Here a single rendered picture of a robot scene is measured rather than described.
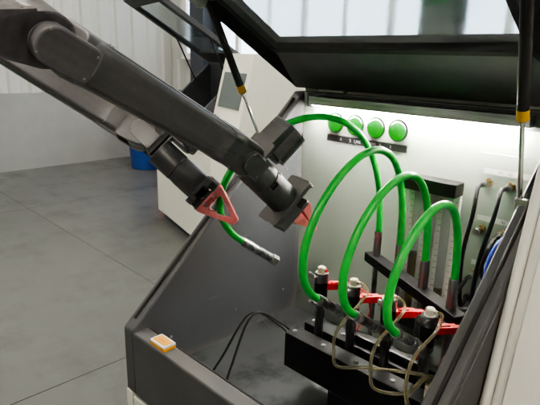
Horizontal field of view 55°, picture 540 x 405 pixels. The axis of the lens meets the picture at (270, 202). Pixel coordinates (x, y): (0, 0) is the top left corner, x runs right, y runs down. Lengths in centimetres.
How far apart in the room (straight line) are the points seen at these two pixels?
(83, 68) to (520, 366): 73
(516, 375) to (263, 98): 330
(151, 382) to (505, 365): 70
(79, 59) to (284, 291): 107
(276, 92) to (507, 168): 304
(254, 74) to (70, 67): 339
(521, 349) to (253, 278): 73
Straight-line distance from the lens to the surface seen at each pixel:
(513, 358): 90
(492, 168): 113
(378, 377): 101
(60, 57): 55
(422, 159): 120
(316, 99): 133
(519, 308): 89
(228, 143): 77
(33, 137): 760
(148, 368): 118
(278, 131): 87
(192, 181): 99
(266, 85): 397
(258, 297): 142
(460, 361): 85
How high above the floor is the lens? 154
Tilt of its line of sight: 16 degrees down
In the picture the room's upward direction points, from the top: 1 degrees clockwise
